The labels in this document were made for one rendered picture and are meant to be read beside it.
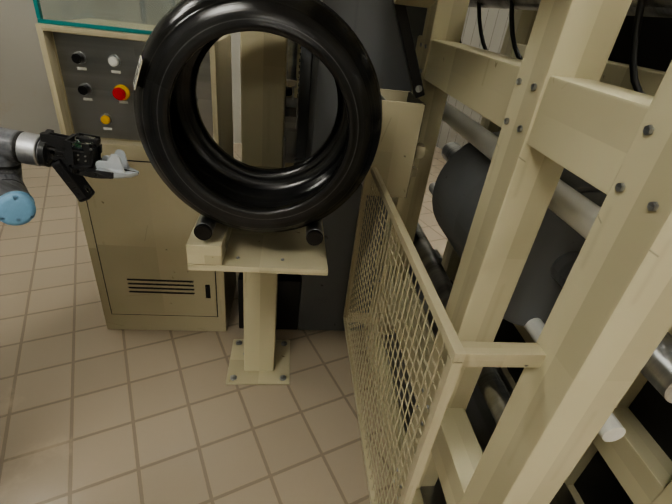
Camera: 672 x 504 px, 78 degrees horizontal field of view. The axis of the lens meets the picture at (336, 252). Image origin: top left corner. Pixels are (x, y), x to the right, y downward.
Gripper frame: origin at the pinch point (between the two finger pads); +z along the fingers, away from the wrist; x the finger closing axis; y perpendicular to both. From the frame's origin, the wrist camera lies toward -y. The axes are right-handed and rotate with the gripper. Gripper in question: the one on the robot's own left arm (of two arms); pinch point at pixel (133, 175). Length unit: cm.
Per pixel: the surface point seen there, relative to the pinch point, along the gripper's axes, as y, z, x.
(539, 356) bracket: 8, 79, -59
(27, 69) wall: -58, -183, 306
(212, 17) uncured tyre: 40.2, 18.1, -11.4
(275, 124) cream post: 13.1, 32.8, 26.7
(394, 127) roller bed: 21, 67, 20
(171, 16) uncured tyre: 38.4, 10.0, -8.4
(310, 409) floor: -92, 65, 8
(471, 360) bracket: 6, 68, -59
